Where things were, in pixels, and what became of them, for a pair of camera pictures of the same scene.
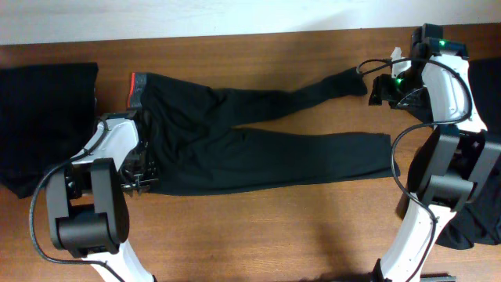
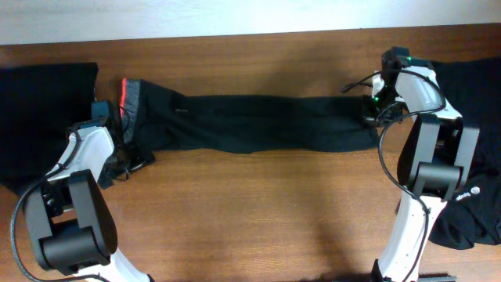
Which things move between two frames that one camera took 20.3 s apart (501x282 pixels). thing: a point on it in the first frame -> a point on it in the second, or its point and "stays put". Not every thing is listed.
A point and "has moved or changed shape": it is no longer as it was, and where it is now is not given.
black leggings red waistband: [189, 124] has moved or changed shape
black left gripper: [144, 184] -> [138, 159]
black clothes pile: [480, 223] stays put
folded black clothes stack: [47, 117] stays put
